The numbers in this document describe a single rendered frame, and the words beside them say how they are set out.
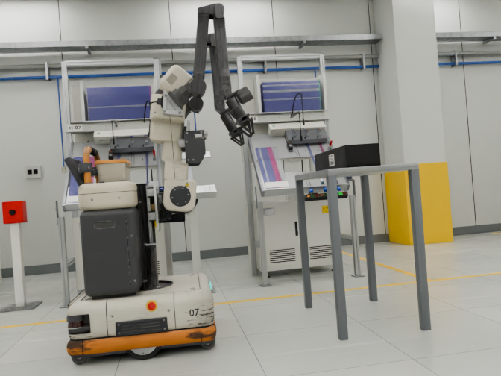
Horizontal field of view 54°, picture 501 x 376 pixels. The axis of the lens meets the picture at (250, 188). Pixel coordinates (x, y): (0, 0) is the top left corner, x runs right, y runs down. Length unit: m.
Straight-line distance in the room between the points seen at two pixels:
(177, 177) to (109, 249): 0.47
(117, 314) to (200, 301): 0.37
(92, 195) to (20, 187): 3.54
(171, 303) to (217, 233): 3.39
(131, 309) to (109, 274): 0.19
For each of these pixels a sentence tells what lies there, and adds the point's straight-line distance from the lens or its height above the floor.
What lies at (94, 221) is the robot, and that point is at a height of 0.64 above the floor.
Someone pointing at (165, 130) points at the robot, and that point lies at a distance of 2.51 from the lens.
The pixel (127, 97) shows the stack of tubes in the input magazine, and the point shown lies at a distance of 4.19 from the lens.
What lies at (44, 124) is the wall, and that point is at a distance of 5.83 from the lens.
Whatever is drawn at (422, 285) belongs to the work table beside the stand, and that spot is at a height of 0.22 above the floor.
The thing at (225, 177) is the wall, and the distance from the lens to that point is 5.64.
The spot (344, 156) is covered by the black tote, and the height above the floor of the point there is 0.86.
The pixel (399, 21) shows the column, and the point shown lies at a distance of 5.99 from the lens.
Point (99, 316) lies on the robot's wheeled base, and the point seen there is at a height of 0.22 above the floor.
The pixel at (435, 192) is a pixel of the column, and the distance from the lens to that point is 5.85.
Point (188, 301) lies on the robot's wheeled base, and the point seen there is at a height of 0.25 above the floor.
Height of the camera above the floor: 0.72
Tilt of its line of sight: level
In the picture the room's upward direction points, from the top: 4 degrees counter-clockwise
